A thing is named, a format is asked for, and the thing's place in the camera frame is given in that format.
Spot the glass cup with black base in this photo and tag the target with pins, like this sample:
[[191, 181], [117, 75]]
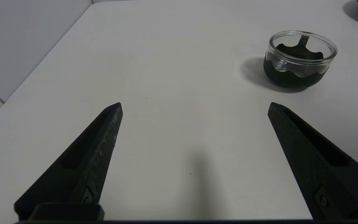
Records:
[[294, 77]]

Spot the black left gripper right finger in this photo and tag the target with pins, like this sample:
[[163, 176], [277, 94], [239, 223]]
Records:
[[318, 161]]

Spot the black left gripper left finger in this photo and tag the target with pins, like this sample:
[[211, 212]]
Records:
[[89, 161]]

